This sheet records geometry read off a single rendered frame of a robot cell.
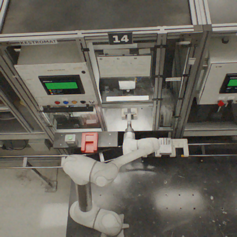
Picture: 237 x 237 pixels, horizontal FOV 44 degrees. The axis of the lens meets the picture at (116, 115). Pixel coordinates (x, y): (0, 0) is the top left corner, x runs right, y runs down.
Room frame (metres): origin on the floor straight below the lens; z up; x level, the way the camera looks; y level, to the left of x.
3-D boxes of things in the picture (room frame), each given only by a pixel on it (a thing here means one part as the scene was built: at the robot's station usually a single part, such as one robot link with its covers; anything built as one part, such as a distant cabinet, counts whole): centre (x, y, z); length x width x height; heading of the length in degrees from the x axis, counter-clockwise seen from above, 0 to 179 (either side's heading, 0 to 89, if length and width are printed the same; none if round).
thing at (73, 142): (1.02, 0.39, 0.97); 0.08 x 0.08 x 0.12; 80
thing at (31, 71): (1.22, 0.31, 1.60); 0.42 x 0.29 x 0.46; 80
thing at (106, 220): (0.36, 0.19, 0.85); 0.18 x 0.16 x 0.22; 61
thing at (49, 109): (1.08, 0.33, 1.37); 0.36 x 0.04 x 0.04; 80
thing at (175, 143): (0.86, -0.34, 0.84); 0.36 x 0.14 x 0.10; 80
